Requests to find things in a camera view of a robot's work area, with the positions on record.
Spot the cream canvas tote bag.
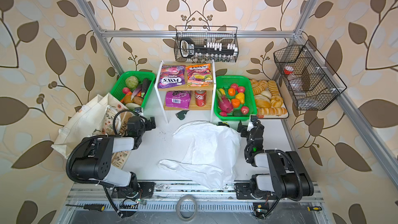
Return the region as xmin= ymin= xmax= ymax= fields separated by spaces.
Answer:
xmin=51 ymin=94 xmax=126 ymax=158

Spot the purple grape candy bag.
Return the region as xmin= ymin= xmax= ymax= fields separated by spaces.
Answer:
xmin=165 ymin=91 xmax=191 ymax=110

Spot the red cola can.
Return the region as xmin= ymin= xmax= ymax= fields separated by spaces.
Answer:
xmin=195 ymin=90 xmax=207 ymax=107

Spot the orange fruit candy bag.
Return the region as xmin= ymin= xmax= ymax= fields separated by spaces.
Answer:
xmin=186 ymin=63 xmax=213 ymax=87

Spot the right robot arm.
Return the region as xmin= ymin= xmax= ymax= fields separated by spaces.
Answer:
xmin=234 ymin=116 xmax=314 ymax=219

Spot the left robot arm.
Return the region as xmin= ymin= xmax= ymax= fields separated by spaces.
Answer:
xmin=66 ymin=116 xmax=156 ymax=218

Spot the white plastic grocery bag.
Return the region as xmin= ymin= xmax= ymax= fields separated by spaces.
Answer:
xmin=158 ymin=121 xmax=240 ymax=189

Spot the red apple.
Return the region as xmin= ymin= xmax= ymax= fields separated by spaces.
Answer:
xmin=241 ymin=106 xmax=250 ymax=115

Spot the bread tray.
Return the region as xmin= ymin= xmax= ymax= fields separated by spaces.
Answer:
xmin=250 ymin=79 xmax=289 ymax=119

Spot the pink dragon fruit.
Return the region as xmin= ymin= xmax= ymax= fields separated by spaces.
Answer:
xmin=216 ymin=89 xmax=233 ymax=114

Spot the yellow bell pepper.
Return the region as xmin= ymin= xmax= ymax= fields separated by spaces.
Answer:
xmin=235 ymin=92 xmax=245 ymax=105

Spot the green cabbage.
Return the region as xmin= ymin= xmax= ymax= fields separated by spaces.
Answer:
xmin=125 ymin=76 xmax=140 ymax=90

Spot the left green basket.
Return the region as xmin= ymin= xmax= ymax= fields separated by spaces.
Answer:
xmin=110 ymin=71 xmax=156 ymax=109

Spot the green basket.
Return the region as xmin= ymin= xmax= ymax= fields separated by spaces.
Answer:
xmin=214 ymin=75 xmax=257 ymax=121
xmin=110 ymin=71 xmax=156 ymax=109

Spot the right green basket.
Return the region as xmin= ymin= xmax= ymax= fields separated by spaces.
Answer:
xmin=214 ymin=75 xmax=257 ymax=121

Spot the purple Fox's candy bag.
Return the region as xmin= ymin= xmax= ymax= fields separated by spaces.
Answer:
xmin=158 ymin=65 xmax=186 ymax=89

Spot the plastic bottle red cap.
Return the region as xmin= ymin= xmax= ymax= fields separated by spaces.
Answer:
xmin=284 ymin=65 xmax=303 ymax=94

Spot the white wooden two-tier shelf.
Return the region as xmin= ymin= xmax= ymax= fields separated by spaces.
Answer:
xmin=154 ymin=60 xmax=216 ymax=124

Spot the tape roll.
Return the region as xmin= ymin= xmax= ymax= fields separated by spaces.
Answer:
xmin=175 ymin=195 xmax=199 ymax=222

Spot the right black wire basket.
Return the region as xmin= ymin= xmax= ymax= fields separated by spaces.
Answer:
xmin=273 ymin=40 xmax=347 ymax=111

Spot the black wire basket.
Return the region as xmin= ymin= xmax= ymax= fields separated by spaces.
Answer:
xmin=273 ymin=40 xmax=347 ymax=111
xmin=174 ymin=25 xmax=239 ymax=63

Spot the yellow handled screwdriver left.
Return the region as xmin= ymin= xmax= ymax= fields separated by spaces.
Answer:
xmin=65 ymin=204 xmax=105 ymax=212

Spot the yellow handled screwdriver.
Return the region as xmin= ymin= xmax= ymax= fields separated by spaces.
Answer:
xmin=65 ymin=204 xmax=105 ymax=212
xmin=307 ymin=206 xmax=322 ymax=212

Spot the yellow handled screwdriver right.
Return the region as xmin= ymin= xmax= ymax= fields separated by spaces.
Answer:
xmin=307 ymin=206 xmax=322 ymax=212

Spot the back black wire basket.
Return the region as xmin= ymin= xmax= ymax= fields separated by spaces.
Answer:
xmin=174 ymin=25 xmax=239 ymax=63

